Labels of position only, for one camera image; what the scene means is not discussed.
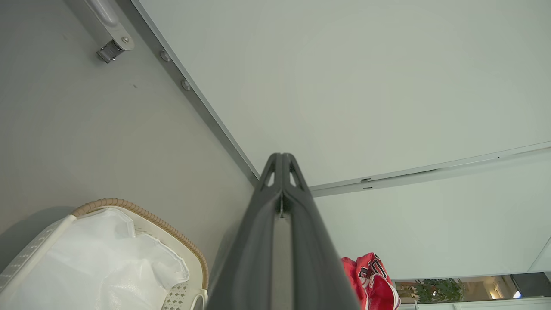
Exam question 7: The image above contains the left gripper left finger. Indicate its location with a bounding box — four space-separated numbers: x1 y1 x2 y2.
206 153 283 310

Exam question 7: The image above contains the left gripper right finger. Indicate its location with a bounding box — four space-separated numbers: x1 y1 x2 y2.
282 153 360 310

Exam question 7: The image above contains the red jersey with lettering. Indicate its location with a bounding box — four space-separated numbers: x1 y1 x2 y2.
341 253 401 310

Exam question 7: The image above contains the white basket with woven rim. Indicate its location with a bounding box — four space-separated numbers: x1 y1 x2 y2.
0 198 210 310

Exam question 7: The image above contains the white fabric basket liner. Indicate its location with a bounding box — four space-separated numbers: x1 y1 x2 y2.
0 208 190 310

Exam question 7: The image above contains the green potted plant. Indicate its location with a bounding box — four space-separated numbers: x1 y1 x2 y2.
415 278 466 304

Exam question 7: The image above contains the grey partition panel joint strip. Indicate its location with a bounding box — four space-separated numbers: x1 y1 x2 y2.
309 141 551 198

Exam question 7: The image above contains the grey metal partition foot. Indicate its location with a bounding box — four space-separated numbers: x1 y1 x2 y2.
65 0 135 64

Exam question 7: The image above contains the grey metal partition base rail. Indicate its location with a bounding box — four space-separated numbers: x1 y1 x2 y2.
115 0 262 186

